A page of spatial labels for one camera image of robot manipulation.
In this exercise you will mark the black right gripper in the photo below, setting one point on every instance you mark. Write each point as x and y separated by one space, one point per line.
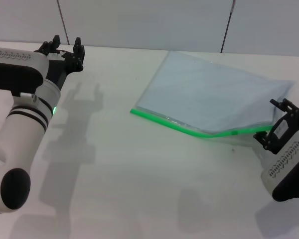
285 129

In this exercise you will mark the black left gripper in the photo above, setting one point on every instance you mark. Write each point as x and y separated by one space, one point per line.
62 64

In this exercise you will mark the green zipper slider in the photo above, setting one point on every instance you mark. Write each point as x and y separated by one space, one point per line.
235 132

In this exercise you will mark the clear green-zip document bag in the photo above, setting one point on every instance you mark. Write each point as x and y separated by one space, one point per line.
201 94

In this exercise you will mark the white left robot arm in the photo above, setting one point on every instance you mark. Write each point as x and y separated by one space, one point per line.
20 129

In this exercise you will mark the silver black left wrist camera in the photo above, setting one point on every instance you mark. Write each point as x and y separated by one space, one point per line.
15 62

